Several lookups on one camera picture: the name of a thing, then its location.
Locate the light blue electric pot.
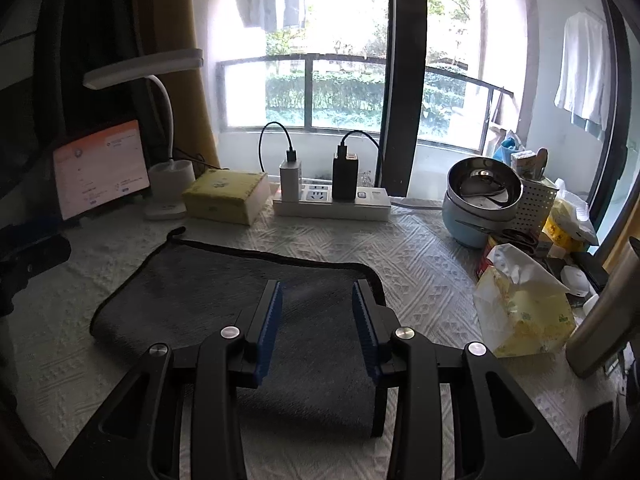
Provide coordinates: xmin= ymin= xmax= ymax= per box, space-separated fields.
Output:
xmin=442 ymin=189 xmax=516 ymax=249

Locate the yellow tissue box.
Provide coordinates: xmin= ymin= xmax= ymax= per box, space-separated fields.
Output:
xmin=182 ymin=168 xmax=271 ymax=226

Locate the white perforated utensil holder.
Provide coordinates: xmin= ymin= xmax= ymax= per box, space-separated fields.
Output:
xmin=513 ymin=176 xmax=560 ymax=237

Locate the white power strip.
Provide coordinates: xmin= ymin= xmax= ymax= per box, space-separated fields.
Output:
xmin=272 ymin=182 xmax=392 ymax=222

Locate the blue plastic bag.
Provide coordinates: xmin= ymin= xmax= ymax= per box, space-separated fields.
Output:
xmin=492 ymin=132 xmax=526 ymax=162

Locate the yellow snack bag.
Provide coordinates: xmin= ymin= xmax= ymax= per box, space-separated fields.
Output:
xmin=542 ymin=191 xmax=599 ymax=253

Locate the steel bottle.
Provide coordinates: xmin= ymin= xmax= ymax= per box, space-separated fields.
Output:
xmin=566 ymin=236 xmax=640 ymax=380

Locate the dark grey towel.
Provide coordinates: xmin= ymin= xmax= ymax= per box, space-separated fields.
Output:
xmin=90 ymin=226 xmax=388 ymax=438

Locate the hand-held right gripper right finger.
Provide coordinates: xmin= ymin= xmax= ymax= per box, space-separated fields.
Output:
xmin=352 ymin=280 xmax=581 ymax=480

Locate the black charger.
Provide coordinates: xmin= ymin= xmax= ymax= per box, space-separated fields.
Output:
xmin=332 ymin=146 xmax=360 ymax=201

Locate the tablet with lit screen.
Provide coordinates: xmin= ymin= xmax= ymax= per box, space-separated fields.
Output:
xmin=52 ymin=119 xmax=152 ymax=222

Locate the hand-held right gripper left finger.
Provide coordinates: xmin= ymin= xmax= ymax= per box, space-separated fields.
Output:
xmin=56 ymin=280 xmax=284 ymax=480

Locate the stainless steel bowl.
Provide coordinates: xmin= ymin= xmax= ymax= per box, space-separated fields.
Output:
xmin=446 ymin=157 xmax=524 ymax=211

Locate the black charger cable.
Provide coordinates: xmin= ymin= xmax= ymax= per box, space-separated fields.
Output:
xmin=340 ymin=130 xmax=382 ymax=186
xmin=258 ymin=121 xmax=296 ymax=173

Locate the hanging white shirt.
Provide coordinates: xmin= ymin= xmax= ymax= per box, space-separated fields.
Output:
xmin=553 ymin=11 xmax=612 ymax=141

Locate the white charger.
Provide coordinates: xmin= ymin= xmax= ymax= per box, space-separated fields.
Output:
xmin=279 ymin=149 xmax=304 ymax=200

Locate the yellow tissue pack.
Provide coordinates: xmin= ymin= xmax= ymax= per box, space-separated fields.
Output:
xmin=473 ymin=243 xmax=577 ymax=359

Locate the yellow curtain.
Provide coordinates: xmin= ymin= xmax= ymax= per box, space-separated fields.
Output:
xmin=127 ymin=0 xmax=222 ymax=171

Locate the red tin can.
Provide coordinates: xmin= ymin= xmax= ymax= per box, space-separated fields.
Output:
xmin=475 ymin=234 xmax=538 ymax=281

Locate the white desk lamp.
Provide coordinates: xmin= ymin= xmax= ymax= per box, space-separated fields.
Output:
xmin=82 ymin=48 xmax=204 ymax=221

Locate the white patterned table cloth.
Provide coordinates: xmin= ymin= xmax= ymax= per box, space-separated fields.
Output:
xmin=10 ymin=197 xmax=621 ymax=480

